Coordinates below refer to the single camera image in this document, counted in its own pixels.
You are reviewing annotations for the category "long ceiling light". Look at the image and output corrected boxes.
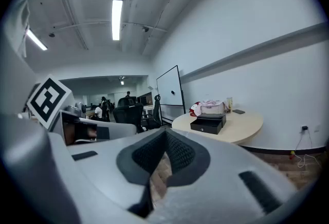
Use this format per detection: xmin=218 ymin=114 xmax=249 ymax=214
xmin=25 ymin=28 xmax=48 ymax=51
xmin=112 ymin=0 xmax=124 ymax=42

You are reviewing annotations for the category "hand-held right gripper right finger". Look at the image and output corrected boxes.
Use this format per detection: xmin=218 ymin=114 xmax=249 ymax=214
xmin=148 ymin=129 xmax=306 ymax=224

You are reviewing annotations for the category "whiteboard on black stand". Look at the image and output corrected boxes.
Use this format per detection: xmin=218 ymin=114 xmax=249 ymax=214
xmin=156 ymin=65 xmax=187 ymax=115

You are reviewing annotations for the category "grey cloth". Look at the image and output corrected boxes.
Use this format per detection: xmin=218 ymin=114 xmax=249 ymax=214
xmin=197 ymin=112 xmax=225 ymax=120

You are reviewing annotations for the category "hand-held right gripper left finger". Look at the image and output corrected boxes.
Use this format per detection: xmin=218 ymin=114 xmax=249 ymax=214
xmin=48 ymin=128 xmax=168 ymax=224

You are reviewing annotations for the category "grey wall rail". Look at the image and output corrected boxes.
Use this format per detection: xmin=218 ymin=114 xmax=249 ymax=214
xmin=179 ymin=21 xmax=329 ymax=84

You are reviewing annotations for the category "black office chair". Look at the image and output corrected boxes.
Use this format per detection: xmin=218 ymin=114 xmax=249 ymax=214
xmin=143 ymin=94 xmax=163 ymax=130
xmin=113 ymin=103 xmax=145 ymax=134

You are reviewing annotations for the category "white cable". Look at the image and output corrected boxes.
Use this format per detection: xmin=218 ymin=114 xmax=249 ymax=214
xmin=294 ymin=130 xmax=322 ymax=169

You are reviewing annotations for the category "person's left hand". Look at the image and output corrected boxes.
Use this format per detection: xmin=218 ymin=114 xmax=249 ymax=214
xmin=86 ymin=126 xmax=98 ymax=139

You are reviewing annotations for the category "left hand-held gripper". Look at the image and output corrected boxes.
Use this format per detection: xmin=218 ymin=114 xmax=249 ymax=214
xmin=26 ymin=73 xmax=138 ymax=147

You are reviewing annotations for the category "red white patterned bag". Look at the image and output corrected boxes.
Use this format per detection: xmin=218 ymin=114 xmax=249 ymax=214
xmin=189 ymin=101 xmax=202 ymax=117

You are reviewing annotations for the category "white ceiling pipe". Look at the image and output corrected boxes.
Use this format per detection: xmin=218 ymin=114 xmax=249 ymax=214
xmin=50 ymin=21 xmax=168 ymax=33

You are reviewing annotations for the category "white perforated basket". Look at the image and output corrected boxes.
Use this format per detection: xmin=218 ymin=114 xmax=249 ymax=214
xmin=199 ymin=101 xmax=230 ymax=115

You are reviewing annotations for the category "pink cloth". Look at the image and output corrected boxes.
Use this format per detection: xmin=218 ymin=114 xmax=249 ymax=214
xmin=199 ymin=99 xmax=224 ymax=107

